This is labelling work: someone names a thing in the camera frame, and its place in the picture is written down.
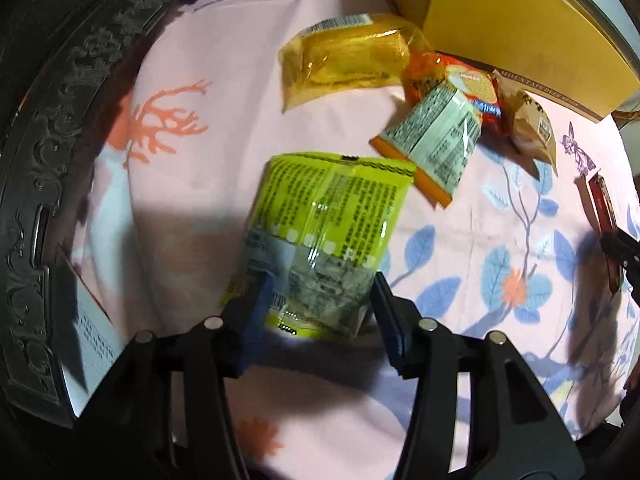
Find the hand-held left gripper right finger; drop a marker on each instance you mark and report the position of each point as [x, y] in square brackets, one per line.
[391, 320]

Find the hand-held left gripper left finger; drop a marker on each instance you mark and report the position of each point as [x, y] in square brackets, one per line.
[256, 320]

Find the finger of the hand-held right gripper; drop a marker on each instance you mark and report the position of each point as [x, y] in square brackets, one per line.
[625, 255]

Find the red snack packet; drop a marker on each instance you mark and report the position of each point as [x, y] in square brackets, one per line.
[606, 220]

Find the green-yellow snack packet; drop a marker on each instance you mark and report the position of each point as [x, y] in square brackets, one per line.
[320, 225]

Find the yellow cardboard box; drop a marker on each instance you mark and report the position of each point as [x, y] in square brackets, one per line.
[520, 15]

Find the beige snack packet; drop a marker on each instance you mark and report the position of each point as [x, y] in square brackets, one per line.
[532, 120]

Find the white printed paper box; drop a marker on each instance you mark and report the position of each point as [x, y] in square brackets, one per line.
[87, 330]

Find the orange packet with white label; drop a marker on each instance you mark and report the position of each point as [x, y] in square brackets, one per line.
[432, 142]

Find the pink floral bedsheet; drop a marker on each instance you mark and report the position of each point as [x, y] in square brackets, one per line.
[200, 125]

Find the red-orange biscuit packet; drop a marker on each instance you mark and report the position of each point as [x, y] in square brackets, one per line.
[472, 87]

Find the yellow snack packet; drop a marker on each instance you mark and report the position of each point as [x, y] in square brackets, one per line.
[345, 57]

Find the dark carved bed frame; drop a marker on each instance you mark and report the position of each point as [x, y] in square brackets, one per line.
[45, 135]

